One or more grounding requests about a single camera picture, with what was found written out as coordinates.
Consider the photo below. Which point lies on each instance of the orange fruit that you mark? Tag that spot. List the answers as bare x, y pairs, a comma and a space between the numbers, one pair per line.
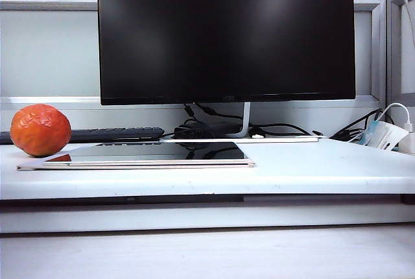
40, 129

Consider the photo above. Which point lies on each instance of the black power adapter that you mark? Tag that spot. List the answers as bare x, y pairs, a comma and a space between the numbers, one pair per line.
201, 129

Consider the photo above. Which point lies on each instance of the white monitor stand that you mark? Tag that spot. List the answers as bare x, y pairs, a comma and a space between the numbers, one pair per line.
246, 116

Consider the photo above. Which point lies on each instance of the black computer monitor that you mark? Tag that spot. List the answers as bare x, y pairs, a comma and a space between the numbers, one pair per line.
227, 32

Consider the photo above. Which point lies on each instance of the black keyboard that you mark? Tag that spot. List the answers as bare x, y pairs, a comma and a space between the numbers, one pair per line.
113, 133

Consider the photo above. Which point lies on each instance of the white blue package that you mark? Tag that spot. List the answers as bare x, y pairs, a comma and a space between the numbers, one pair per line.
384, 134

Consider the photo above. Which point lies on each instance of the white charger plug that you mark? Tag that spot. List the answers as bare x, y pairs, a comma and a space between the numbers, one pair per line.
408, 139

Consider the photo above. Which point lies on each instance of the grey partition frame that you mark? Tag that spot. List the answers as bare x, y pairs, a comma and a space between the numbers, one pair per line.
382, 48

